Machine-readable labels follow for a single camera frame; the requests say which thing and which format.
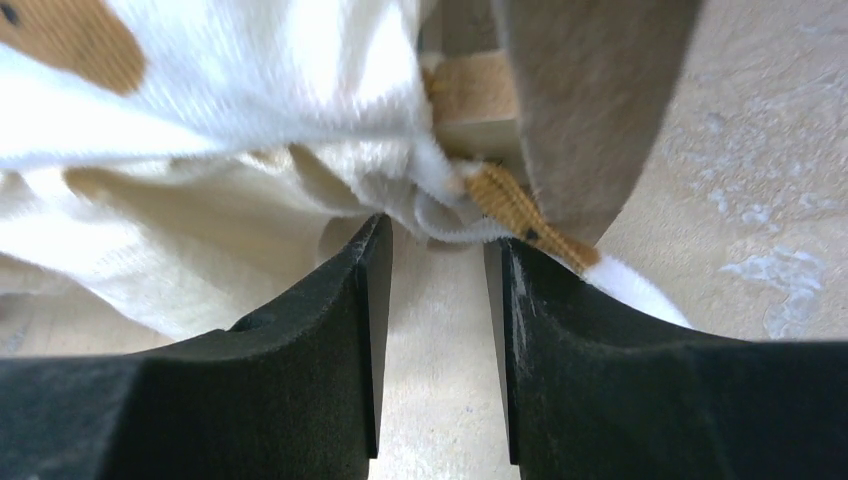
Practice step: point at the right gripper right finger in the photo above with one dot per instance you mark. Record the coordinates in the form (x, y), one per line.
(593, 389)

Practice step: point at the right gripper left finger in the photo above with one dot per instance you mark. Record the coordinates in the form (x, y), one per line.
(292, 391)

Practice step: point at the wooden pet bed frame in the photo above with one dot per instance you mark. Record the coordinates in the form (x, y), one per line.
(569, 95)

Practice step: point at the bear print white cushion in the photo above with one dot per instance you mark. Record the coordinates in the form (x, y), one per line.
(179, 159)

